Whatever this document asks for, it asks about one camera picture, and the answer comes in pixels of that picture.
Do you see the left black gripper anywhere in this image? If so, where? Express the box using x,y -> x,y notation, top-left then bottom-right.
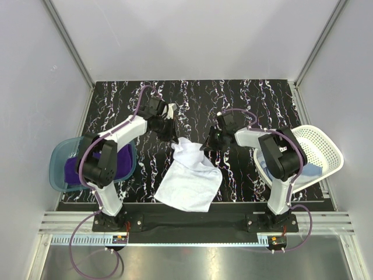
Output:
152,116 -> 178,144

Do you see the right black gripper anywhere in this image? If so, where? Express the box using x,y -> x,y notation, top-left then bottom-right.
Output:
200,126 -> 226,152

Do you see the white towel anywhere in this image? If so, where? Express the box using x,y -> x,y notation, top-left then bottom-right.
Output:
154,137 -> 223,213

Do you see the purple towel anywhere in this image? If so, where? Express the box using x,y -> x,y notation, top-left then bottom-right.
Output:
64,143 -> 134,185

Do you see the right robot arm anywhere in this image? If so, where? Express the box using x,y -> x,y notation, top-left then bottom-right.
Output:
200,109 -> 308,232

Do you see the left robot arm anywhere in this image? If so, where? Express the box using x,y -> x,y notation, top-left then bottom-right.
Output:
76,97 -> 178,231

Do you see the light blue towel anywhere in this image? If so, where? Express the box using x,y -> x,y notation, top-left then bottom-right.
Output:
258,157 -> 322,181

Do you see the white perforated laundry basket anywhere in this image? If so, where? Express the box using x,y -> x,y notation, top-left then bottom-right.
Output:
254,125 -> 344,194

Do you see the blue transparent plastic bin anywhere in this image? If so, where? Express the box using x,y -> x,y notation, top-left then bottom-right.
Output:
49,137 -> 137,193

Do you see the right orange connector box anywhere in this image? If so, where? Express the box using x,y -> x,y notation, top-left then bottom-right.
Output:
269,236 -> 287,246

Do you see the orange connector box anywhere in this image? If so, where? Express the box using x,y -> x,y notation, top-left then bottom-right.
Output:
269,236 -> 287,246
112,234 -> 128,244

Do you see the left orange connector box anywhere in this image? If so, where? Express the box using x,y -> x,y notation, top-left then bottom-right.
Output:
112,234 -> 128,244

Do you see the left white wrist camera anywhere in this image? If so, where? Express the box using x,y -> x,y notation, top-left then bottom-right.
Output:
163,103 -> 177,120

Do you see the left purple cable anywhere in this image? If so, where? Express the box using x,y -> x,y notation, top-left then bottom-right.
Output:
68,85 -> 164,277

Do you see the white slotted cable duct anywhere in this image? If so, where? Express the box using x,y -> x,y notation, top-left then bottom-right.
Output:
51,234 -> 269,247

